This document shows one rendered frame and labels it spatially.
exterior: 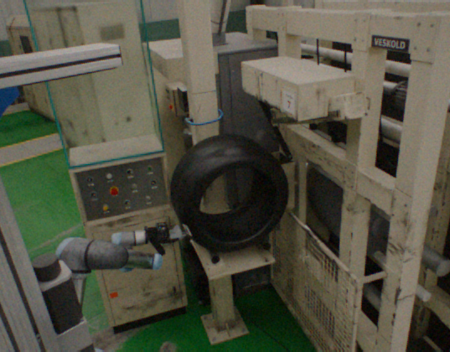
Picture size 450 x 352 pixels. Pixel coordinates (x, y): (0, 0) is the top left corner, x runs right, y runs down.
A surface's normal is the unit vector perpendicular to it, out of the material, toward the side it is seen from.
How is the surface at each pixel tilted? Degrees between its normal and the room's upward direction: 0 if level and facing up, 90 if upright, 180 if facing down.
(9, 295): 90
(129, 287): 90
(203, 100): 90
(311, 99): 90
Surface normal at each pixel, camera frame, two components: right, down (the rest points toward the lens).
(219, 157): -0.04, -0.33
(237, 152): 0.18, -0.40
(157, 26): 0.65, 0.29
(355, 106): 0.27, 0.10
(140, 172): 0.31, 0.40
